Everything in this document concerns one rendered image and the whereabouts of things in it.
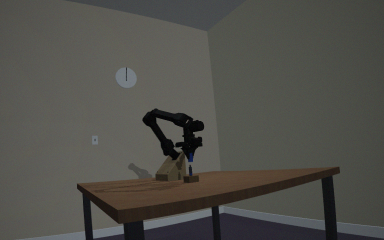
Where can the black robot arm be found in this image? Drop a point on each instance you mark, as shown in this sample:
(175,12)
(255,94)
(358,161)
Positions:
(178,119)

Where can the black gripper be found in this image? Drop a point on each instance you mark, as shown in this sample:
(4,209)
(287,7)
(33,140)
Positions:
(188,148)

